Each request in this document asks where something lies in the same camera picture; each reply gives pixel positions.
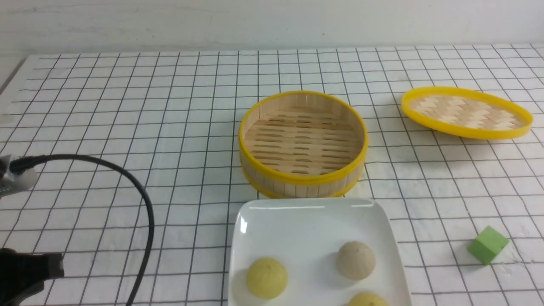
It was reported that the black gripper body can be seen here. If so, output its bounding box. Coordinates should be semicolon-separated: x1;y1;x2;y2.
0;248;65;306

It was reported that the beige steamed bun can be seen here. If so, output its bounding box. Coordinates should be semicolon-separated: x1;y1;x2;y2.
336;241;376;281

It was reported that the yellow steamed bun left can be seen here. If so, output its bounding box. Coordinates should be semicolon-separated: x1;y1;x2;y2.
246;257;288;300

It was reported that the yellow steamed bun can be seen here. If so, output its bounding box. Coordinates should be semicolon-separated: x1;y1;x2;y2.
348;292;389;306
246;257;288;300

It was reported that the white square plate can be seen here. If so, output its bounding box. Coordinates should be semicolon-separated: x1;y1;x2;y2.
228;198;413;306

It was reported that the yellow steamed bun bottom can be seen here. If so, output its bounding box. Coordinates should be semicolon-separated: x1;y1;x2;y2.
348;292;389;306

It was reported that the yellow rimmed bamboo steamer basket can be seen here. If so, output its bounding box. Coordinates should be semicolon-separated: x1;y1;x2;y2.
238;91;368;198

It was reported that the green cube block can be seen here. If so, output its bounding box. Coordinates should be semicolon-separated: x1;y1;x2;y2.
467;226;509;266

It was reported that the yellow rimmed woven steamer lid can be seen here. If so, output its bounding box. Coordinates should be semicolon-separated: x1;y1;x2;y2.
401;86;533;140

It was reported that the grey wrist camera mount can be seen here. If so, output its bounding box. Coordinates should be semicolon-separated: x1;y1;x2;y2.
0;155;38;198

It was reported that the black cable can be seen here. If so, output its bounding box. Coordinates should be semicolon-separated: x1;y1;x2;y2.
9;154;155;306

